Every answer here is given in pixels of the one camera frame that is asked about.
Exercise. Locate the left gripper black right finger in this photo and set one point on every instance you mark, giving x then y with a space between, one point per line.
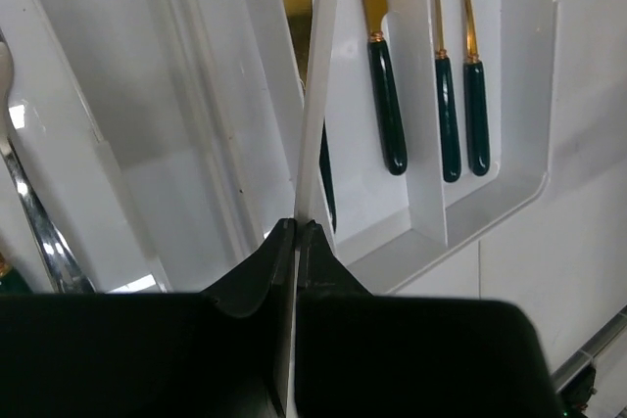
358 354

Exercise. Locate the gold spoon green handle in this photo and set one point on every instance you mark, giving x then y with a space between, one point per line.
446 103
475 100

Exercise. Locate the gold knife green handle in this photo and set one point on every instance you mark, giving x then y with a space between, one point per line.
386 101
299 46

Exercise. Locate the white cutlery tray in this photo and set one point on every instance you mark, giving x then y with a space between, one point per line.
103 141

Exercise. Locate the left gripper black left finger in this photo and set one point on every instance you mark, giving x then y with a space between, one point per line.
221 352

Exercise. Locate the gold fork green handle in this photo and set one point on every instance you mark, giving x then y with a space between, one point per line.
11 280

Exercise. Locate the aluminium rail frame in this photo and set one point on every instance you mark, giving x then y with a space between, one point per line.
587 354

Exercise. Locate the silver fork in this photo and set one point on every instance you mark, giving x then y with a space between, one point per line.
64 272

